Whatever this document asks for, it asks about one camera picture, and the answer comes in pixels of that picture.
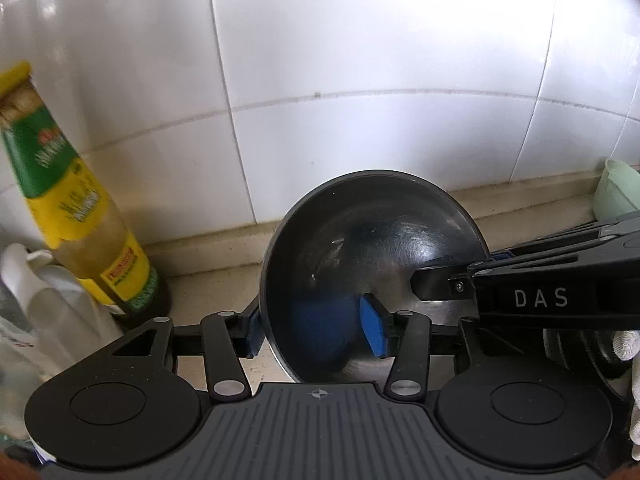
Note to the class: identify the pale green plastic cup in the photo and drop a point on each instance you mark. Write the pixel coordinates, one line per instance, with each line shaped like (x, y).
(615, 195)

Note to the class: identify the yellow green label sauce bottle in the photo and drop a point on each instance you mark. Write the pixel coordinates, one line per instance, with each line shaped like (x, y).
(75, 200)

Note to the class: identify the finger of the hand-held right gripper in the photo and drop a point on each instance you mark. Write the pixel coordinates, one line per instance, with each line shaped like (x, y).
(440, 282)
(615, 227)

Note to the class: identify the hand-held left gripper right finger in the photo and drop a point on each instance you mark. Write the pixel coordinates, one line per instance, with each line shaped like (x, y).
(372, 325)

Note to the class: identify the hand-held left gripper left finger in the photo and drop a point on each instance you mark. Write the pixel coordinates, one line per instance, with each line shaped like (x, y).
(254, 332)

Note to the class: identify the clear plastic bag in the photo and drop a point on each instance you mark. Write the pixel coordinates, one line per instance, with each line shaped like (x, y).
(55, 290)

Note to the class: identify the white towel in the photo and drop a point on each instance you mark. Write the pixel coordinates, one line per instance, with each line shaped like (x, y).
(627, 345)

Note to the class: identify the stainless steel bowl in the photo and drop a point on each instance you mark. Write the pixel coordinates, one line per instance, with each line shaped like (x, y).
(350, 240)

